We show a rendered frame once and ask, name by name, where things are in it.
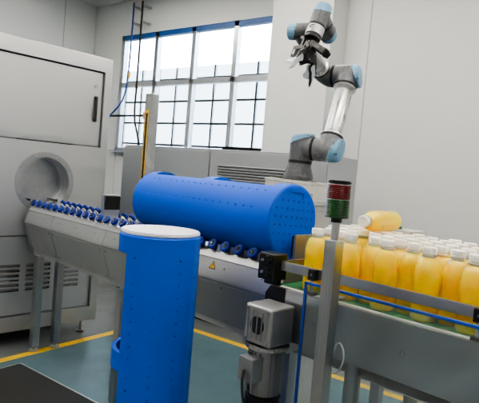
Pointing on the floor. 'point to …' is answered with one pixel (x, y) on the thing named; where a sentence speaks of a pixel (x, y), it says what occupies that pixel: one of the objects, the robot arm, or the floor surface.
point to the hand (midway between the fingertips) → (300, 78)
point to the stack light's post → (326, 321)
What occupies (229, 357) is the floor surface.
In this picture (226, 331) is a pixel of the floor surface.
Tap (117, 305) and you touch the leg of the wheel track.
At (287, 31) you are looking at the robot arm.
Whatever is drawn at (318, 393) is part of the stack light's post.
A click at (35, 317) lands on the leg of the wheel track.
